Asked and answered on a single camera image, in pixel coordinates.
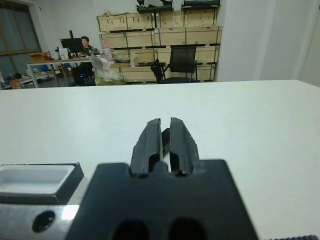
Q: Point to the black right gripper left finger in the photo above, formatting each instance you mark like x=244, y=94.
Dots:
x=142, y=150

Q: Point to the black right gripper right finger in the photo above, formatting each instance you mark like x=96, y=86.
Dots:
x=183, y=145

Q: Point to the black box base white tray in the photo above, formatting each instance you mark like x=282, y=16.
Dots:
x=30, y=177

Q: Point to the brown cardboard box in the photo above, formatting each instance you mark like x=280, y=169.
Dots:
x=37, y=57

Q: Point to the yellow-green plastic bag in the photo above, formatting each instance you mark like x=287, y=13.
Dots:
x=107, y=75

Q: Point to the black mesh office chair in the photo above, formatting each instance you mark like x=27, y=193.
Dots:
x=182, y=56

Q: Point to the white pink carton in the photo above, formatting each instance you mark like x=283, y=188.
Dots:
x=108, y=55

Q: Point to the seated person dark hair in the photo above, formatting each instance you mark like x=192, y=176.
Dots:
x=86, y=43

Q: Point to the black computer monitor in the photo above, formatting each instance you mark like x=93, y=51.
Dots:
x=71, y=45

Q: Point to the wooden top office desk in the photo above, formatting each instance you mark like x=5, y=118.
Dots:
x=50, y=60

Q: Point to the black case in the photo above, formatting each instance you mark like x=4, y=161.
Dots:
x=200, y=5
x=152, y=8

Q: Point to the brown framed window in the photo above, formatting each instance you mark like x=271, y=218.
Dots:
x=22, y=27

